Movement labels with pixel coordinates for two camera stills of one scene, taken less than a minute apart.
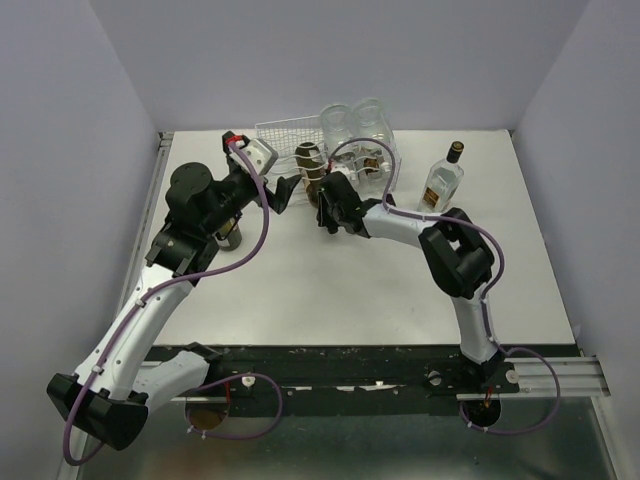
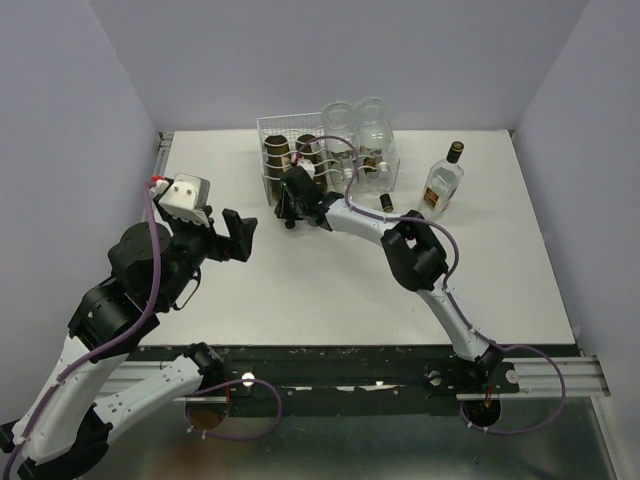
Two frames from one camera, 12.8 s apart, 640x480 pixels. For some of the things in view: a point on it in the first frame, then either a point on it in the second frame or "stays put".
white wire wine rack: [308, 148] stays put
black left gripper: [279, 200] -> [242, 231]
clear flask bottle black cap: [442, 182] stays put
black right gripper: [321, 215] -> [281, 211]
